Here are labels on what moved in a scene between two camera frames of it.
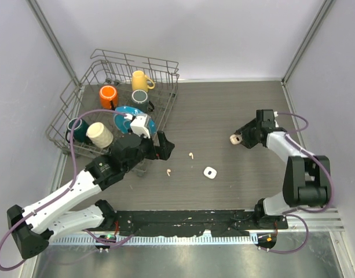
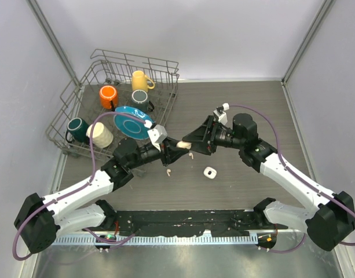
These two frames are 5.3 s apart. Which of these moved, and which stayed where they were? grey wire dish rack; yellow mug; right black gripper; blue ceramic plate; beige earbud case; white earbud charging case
Moved: right black gripper; beige earbud case
Stayed: white earbud charging case; grey wire dish rack; yellow mug; blue ceramic plate
